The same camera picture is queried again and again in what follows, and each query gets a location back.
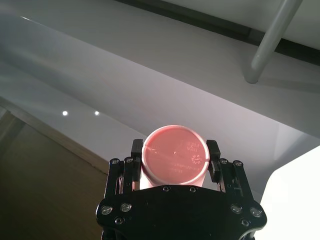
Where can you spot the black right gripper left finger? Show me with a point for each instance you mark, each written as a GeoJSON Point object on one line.
{"type": "Point", "coordinates": [128, 172]}

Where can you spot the pink plastic cup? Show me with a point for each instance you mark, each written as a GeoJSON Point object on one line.
{"type": "Point", "coordinates": [175, 160]}

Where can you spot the thick grey horizontal rail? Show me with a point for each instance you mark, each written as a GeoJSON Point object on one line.
{"type": "Point", "coordinates": [270, 40]}

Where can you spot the black slotted frame upright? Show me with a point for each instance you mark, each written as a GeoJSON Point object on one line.
{"type": "Point", "coordinates": [225, 26]}

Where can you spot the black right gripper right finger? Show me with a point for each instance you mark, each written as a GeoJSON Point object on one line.
{"type": "Point", "coordinates": [225, 175]}

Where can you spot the small round ceiling light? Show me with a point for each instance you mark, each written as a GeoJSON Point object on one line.
{"type": "Point", "coordinates": [64, 113]}
{"type": "Point", "coordinates": [96, 113]}

